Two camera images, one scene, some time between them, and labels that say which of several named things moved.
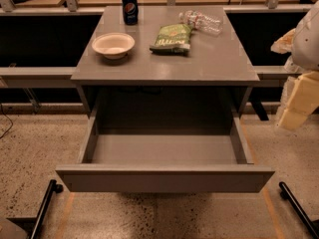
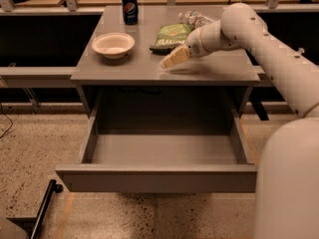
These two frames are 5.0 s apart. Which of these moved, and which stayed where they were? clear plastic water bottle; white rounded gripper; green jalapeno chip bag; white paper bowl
Moved: white rounded gripper
Stayed: white paper bowl; green jalapeno chip bag; clear plastic water bottle
